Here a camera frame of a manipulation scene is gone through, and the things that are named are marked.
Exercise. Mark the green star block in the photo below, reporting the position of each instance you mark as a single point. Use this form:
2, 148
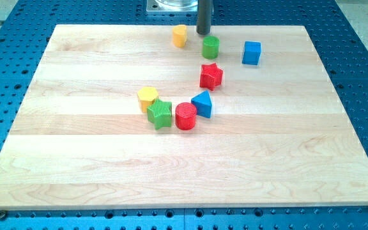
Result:
160, 114

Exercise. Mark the green cylinder block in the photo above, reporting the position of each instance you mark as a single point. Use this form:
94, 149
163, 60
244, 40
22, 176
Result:
210, 49

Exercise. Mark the blue triangle block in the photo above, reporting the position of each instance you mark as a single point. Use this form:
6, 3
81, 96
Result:
203, 104

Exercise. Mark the yellow heart block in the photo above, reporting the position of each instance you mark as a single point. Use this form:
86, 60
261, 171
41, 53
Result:
179, 35

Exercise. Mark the light wooden board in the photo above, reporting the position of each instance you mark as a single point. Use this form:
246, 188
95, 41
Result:
278, 134

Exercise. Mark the red star block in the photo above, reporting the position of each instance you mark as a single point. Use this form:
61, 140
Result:
210, 76

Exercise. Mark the yellow hexagon block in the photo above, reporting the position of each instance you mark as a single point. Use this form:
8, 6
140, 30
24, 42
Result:
146, 96

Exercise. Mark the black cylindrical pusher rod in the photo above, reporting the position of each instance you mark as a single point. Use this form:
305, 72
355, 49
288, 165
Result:
204, 14

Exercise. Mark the red cylinder block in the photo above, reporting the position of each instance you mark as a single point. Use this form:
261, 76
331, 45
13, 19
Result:
185, 116

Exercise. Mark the blue cube block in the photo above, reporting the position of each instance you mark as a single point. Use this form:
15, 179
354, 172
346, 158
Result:
251, 53

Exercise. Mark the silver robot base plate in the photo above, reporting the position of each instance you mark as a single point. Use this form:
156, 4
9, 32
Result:
176, 7

